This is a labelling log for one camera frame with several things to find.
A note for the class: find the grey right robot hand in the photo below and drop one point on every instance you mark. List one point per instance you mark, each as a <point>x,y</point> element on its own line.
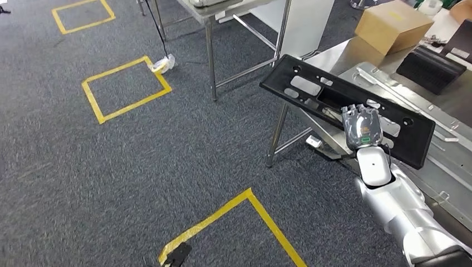
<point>361,127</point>

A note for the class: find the black plastic plate part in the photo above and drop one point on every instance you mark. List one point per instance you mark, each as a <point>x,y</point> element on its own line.
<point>280,79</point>

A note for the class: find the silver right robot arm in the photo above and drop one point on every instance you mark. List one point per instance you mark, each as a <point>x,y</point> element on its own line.
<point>402,206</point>

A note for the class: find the steel workbench table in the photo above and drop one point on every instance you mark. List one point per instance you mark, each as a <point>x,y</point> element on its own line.
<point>461,99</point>

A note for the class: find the black robot body part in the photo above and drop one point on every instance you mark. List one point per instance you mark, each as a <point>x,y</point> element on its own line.
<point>179,254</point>

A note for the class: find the black ribbed device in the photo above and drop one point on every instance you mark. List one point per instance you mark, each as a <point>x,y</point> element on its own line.
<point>427,70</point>

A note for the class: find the stamped silver metal panel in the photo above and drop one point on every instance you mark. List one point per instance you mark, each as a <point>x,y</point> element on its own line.
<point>442,166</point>

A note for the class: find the brown cardboard box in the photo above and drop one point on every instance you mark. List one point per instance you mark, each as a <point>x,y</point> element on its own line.
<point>391,25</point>

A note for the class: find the bunch of keys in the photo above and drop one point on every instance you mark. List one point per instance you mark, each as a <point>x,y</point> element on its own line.
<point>434,40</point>

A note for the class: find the white table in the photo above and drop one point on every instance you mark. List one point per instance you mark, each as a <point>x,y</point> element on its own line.
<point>442,25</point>

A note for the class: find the yellow floor tape square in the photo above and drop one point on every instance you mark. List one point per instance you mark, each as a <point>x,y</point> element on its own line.
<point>59,18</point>
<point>273,225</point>
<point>92,101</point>

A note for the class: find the steel side table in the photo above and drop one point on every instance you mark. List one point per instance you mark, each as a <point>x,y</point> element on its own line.
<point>212,55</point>

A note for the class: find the crumpled clear plastic bag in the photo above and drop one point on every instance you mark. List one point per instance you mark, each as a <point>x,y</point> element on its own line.
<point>162,64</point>

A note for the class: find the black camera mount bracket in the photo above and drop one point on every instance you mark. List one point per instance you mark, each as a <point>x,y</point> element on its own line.
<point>333,154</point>

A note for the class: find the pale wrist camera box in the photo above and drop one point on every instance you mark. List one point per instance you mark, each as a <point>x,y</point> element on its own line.
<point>314,141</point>

